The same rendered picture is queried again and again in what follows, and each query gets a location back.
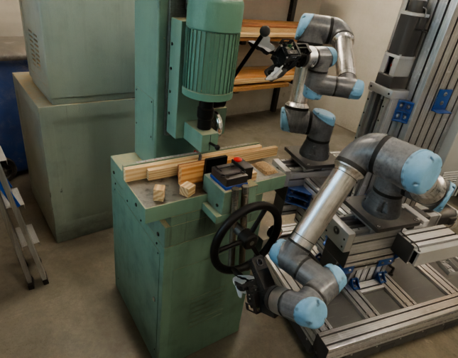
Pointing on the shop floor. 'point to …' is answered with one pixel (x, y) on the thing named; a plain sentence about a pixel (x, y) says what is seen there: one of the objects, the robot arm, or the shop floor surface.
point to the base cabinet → (173, 285)
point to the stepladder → (9, 198)
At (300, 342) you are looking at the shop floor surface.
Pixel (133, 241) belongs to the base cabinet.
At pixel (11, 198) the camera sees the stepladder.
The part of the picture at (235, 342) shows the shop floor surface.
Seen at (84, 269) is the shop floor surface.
